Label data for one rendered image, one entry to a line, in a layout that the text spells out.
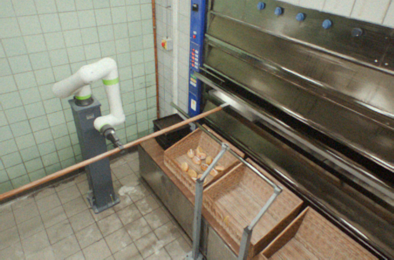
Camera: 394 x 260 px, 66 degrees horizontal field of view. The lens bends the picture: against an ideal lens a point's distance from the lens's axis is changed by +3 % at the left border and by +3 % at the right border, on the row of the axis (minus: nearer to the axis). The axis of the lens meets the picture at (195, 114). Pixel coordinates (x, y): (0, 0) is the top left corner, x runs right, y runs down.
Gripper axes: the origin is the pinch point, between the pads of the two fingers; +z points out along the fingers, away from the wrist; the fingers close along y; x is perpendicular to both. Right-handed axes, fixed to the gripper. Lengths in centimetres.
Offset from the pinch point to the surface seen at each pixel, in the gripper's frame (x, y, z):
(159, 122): -64, 38, -60
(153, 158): -44, 60, -39
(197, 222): -40, 66, 39
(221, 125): -97, 21, -5
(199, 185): -39, 25, 39
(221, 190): -69, 54, 32
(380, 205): -100, -1, 124
